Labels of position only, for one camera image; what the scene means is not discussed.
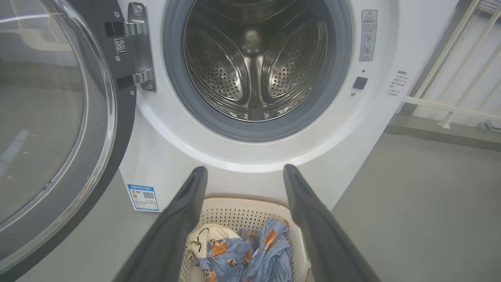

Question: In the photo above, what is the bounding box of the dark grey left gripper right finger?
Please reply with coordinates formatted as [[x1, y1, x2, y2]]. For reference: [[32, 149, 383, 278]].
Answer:
[[283, 164, 382, 282]]

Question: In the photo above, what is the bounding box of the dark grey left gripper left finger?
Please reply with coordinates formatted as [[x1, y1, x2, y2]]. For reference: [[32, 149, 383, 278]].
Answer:
[[114, 166, 208, 282]]

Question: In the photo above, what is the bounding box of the cream white garment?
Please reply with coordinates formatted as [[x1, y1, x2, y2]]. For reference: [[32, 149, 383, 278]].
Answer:
[[185, 224, 241, 260]]

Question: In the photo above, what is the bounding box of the blue cartoon print garment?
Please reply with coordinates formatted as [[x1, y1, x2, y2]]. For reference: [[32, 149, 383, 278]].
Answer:
[[194, 219, 292, 282]]

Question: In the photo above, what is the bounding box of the dark round glass washer door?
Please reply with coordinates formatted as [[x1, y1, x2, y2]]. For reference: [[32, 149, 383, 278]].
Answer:
[[0, 0, 137, 282]]

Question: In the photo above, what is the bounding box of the white front-load washing machine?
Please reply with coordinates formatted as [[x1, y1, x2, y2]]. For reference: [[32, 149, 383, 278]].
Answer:
[[117, 0, 459, 214]]

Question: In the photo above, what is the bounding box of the blue energy label sticker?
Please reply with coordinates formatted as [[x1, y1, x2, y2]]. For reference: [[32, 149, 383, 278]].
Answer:
[[127, 184, 160, 212]]

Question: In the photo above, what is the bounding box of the cream perforated laundry basket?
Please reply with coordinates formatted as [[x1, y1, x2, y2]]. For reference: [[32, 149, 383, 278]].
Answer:
[[178, 195, 314, 282]]

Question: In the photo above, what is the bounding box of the white metal railing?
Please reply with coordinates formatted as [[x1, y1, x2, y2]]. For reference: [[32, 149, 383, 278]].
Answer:
[[402, 0, 501, 130]]

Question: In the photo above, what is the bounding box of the grey warning sticker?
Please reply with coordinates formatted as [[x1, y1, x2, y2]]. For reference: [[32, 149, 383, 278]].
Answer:
[[359, 10, 378, 62]]

